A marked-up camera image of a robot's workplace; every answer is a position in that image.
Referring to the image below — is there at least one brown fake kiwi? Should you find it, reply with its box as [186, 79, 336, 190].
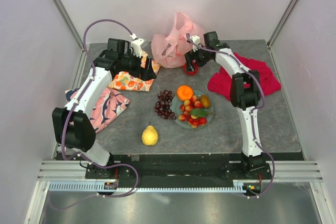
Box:
[199, 95, 212, 109]

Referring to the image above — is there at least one aluminium frame rail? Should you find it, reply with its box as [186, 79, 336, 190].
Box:
[35, 0, 87, 51]

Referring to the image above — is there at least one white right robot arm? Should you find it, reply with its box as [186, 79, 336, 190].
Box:
[185, 31, 266, 179]

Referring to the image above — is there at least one red fake apple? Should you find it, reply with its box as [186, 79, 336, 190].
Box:
[183, 61, 198, 76]

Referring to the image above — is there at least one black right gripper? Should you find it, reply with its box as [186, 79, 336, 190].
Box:
[184, 44, 212, 72]

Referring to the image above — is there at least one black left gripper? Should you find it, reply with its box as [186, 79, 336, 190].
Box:
[119, 49, 156, 81]

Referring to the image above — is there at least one blue-grey cable duct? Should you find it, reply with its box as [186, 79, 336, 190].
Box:
[49, 181, 247, 193]

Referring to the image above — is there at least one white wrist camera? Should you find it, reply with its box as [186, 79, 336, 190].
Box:
[186, 33, 202, 52]
[130, 33, 146, 58]

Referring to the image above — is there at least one red cloth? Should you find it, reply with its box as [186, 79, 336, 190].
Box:
[207, 52, 282, 102]

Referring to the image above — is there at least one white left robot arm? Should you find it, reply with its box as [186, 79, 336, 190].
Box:
[52, 38, 156, 178]

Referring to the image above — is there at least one grey-green round plate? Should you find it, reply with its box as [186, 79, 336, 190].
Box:
[171, 90, 216, 131]

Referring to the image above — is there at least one red yellow fake fruit bunch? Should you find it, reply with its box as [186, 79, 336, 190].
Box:
[177, 94, 217, 129]

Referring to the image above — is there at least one pink plastic bag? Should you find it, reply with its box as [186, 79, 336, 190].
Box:
[151, 12, 205, 68]

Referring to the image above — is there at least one pink navy floral cloth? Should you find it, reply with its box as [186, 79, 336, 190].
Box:
[65, 87, 131, 134]

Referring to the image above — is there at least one purple fake grape bunch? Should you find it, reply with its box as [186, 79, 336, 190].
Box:
[154, 90, 177, 120]

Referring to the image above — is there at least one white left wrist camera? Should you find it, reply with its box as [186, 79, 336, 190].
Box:
[130, 33, 146, 58]

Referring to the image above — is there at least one orange fake mandarin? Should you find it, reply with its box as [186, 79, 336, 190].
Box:
[176, 85, 194, 101]

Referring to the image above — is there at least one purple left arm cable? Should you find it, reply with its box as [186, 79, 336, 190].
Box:
[47, 19, 140, 210]

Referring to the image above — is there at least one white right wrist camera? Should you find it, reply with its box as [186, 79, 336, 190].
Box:
[186, 33, 202, 52]

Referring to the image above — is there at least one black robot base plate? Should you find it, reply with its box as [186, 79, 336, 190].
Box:
[86, 154, 272, 180]

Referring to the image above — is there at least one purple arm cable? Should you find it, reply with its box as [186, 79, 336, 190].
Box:
[47, 19, 140, 210]
[185, 34, 276, 200]

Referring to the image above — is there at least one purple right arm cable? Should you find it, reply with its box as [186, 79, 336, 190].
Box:
[185, 34, 276, 200]

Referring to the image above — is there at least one yellow fake pear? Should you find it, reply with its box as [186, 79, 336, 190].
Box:
[141, 123, 159, 146]

